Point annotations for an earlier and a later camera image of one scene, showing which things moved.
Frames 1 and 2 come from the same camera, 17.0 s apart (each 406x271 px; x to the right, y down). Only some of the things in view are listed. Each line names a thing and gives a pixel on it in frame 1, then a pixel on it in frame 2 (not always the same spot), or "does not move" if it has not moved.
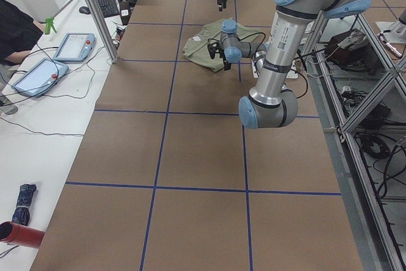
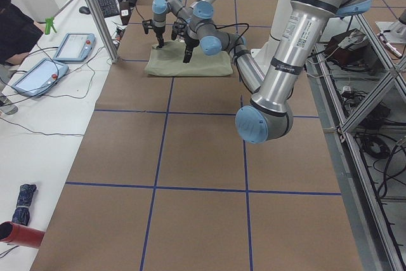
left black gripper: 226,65 to 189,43
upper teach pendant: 75,46 does not move
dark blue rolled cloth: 21,213 does not move
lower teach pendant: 40,78 does not move
